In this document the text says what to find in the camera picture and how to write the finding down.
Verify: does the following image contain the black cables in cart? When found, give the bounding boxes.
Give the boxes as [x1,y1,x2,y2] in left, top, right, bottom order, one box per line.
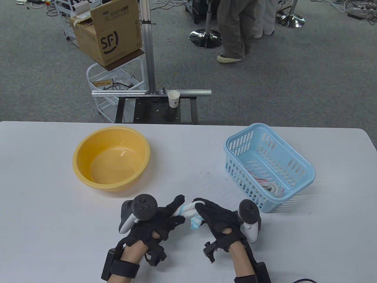
[103,77,139,91]

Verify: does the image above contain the white wire cart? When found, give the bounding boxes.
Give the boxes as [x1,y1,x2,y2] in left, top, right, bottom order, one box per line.
[86,56,146,124]

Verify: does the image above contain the person's right forearm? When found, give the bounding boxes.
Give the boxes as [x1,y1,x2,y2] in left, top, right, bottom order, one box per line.
[230,240,258,279]

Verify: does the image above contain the black wrist camera strap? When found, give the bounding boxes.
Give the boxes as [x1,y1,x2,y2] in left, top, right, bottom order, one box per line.
[234,261,271,283]
[101,249,140,282]

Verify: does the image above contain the aluminium profile post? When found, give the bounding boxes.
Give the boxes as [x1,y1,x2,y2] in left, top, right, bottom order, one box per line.
[139,0,157,95]

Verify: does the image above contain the pink-edged white dish cloth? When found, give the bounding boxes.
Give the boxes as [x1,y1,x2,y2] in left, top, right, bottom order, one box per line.
[250,170,285,198]

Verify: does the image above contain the aluminium profile rail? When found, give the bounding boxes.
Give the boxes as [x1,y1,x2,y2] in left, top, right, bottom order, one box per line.
[92,90,212,97]

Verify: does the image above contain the white metal rack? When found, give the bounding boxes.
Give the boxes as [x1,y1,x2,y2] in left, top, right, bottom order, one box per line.
[54,0,103,47]

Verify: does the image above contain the person's left forearm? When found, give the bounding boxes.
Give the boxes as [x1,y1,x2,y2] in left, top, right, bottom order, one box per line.
[121,243,148,263]

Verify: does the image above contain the yellow plastic basin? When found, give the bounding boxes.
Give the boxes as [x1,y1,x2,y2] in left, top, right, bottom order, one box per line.
[72,126,151,192]

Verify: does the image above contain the person's right hand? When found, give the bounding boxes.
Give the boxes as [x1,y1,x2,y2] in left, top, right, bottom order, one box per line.
[193,198,246,252]

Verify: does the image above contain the brown wooden board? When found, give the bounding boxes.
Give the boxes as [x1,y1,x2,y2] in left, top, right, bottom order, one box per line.
[103,49,145,72]

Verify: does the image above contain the black wheeled equipment base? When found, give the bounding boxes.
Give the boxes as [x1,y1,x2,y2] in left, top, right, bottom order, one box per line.
[185,0,220,24]

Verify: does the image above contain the person's left hand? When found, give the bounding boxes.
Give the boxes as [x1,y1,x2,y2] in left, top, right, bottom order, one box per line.
[116,195,186,254]

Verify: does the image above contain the black round tracking controller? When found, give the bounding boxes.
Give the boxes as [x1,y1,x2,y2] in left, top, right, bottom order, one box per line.
[119,194,158,235]
[238,199,262,244]

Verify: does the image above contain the light blue plastic basket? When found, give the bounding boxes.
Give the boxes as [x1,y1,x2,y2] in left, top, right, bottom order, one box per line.
[225,123,316,213]

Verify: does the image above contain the brown cardboard box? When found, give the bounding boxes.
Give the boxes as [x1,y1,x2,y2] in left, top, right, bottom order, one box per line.
[70,0,143,67]

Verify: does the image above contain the black metal stand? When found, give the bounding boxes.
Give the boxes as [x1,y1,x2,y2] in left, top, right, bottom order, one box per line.
[114,97,198,124]

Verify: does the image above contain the chrome round base pole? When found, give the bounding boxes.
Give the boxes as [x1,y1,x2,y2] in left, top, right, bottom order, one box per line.
[275,0,305,28]
[188,0,223,48]

